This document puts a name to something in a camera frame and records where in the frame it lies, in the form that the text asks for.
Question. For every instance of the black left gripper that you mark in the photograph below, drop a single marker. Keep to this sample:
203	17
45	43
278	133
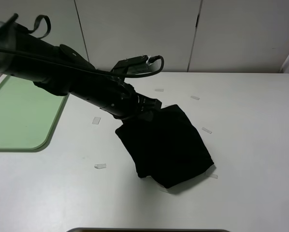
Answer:
147	107

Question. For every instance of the black short sleeve t-shirt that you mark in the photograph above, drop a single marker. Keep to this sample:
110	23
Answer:
168	148

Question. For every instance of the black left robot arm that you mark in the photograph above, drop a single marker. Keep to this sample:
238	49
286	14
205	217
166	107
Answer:
62	71

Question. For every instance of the light green plastic tray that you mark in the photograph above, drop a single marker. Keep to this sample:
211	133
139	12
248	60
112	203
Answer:
28	115

